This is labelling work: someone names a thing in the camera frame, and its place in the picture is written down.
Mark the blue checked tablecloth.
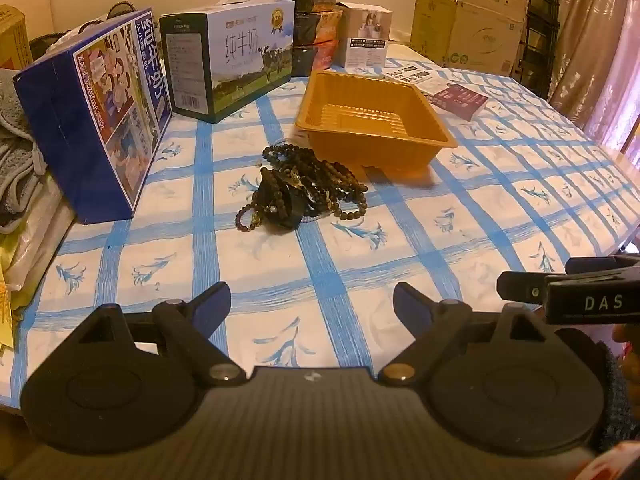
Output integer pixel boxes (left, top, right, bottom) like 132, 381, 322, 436
0, 42, 640, 411

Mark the pile of brown bead bracelets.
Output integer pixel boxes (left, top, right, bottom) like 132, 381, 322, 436
235, 142, 368, 233

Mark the maroon book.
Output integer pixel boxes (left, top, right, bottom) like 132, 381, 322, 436
430, 82, 490, 122

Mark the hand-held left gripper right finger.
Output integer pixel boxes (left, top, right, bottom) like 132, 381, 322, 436
392, 282, 551, 386

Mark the black coiled cable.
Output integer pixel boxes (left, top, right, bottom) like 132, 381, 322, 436
29, 2, 135, 58

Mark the golden plastic tray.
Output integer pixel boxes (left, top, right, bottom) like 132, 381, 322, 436
295, 70, 458, 167

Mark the yellow paper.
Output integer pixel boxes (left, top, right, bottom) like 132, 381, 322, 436
0, 235, 31, 348

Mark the person's right hand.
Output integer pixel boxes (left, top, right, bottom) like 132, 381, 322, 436
614, 325, 640, 361

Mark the black jewelry case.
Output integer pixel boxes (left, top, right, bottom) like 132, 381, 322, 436
277, 187, 306, 232

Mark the red white printed cloth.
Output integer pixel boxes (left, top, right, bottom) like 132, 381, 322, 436
575, 440, 640, 480

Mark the light brown cardboard box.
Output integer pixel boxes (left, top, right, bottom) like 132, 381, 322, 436
442, 0, 528, 78

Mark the blue milk carton box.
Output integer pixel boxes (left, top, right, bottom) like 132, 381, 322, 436
12, 7, 173, 226

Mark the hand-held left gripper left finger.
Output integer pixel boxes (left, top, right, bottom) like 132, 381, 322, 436
75, 281, 247, 386

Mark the white green milk carton box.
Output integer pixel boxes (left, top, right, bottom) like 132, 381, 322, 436
159, 0, 296, 125

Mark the white plastic bag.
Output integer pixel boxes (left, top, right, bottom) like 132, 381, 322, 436
10, 175, 76, 291

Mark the grey towel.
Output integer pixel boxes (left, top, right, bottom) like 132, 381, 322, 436
0, 67, 51, 233

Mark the yellow brown cardboard box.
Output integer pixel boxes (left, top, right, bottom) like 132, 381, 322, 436
0, 4, 33, 71

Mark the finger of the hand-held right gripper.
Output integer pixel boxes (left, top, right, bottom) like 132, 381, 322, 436
496, 270, 551, 306

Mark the small white product box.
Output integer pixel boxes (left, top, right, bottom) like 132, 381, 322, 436
332, 2, 393, 68

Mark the dark brown cardboard box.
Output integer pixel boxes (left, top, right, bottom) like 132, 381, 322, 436
410, 0, 468, 63

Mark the black storage rack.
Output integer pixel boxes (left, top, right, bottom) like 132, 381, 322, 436
517, 0, 561, 98

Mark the pink beige curtain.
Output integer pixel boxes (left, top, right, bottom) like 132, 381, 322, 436
547, 0, 640, 171

